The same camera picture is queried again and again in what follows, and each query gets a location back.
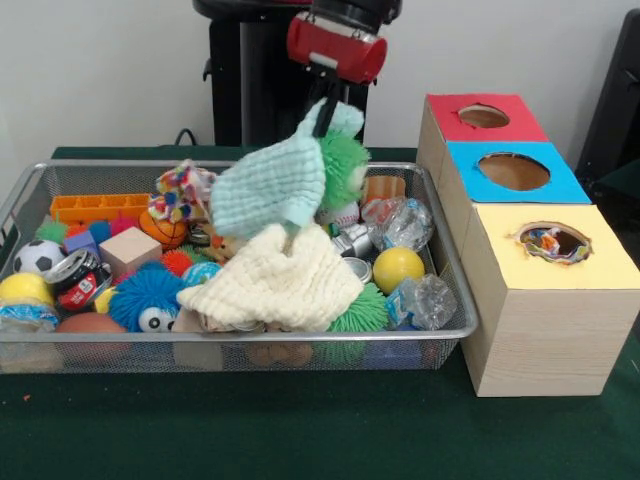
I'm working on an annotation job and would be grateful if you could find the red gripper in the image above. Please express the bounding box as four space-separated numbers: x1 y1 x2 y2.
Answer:
286 12 389 137

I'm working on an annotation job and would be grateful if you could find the green spiky ball with eyes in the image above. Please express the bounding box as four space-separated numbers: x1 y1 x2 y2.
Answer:
317 132 372 209

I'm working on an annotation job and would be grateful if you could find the mint waffle cloth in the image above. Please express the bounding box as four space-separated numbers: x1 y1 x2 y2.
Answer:
209 97 366 241

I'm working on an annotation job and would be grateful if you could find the cream waffle cloth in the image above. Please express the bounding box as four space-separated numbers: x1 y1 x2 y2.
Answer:
175 223 364 334

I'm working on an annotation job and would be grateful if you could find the white cloth with coloured dots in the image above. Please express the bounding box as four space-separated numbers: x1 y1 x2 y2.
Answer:
519 224 591 264

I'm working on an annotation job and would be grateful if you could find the clear mesh bin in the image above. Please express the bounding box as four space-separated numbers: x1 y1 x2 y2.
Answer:
0 159 479 375

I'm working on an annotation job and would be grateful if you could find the wooden box with three holes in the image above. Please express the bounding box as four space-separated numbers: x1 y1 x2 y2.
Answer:
416 92 640 398

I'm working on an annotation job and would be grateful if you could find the crushed clear plastic bottle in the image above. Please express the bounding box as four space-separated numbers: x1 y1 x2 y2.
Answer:
360 197 434 251

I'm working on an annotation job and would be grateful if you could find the knotted colourful fleece cloth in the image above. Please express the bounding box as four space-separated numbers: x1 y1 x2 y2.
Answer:
147 159 219 224

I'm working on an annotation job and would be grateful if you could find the yellow ball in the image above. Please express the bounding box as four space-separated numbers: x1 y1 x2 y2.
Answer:
372 246 426 296

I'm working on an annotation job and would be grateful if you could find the small orange basketball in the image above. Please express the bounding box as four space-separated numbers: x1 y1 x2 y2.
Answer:
138 209 189 251

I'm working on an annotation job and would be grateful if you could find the plain wooden cube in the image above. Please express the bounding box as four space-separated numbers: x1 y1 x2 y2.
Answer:
98 225 164 276

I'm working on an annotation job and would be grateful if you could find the orange plastic tray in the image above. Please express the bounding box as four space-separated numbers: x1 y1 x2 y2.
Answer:
49 193 151 226

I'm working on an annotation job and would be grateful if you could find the blue spiky ball with eyes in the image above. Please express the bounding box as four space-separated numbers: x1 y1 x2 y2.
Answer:
107 267 185 334

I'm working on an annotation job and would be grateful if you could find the dark green table cloth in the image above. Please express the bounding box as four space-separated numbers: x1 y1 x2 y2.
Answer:
0 144 640 480
588 158 640 234

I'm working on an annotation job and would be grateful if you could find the black and red drink can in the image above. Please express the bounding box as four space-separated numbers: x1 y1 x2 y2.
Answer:
43 248 114 314

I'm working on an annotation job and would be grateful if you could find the black and white soccer ball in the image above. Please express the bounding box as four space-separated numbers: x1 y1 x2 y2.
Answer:
12 239 67 275

